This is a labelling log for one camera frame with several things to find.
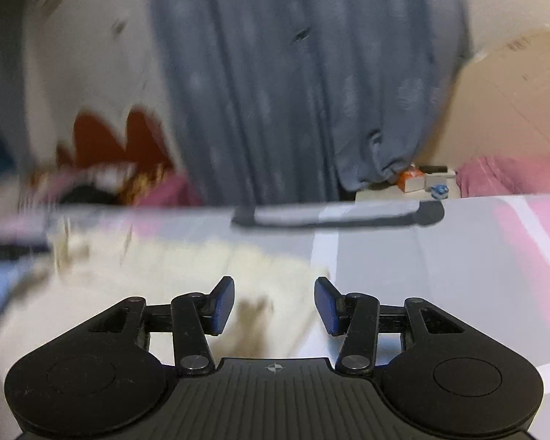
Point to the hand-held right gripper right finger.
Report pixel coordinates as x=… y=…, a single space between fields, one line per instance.
x=327 y=306

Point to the orange and white box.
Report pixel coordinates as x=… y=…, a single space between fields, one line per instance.
x=411 y=179

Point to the pink cloth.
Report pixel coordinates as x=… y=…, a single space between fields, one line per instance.
x=513 y=176

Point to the printed floral pillow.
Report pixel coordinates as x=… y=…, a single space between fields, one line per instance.
x=151 y=190

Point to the patterned bed sheet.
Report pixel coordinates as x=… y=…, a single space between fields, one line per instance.
x=440 y=261

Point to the grey-blue curtain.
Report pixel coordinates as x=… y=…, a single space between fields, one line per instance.
x=302 y=78

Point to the black stick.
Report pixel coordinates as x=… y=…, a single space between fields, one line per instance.
x=433 y=167

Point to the small blue object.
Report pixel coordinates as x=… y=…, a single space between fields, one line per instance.
x=440 y=189

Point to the cream knitted sweater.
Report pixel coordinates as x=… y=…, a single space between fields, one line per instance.
x=165 y=266

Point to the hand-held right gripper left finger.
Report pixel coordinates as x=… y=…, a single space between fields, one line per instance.
x=222 y=305

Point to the cream arched headboard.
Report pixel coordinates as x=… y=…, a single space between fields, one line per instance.
x=513 y=101

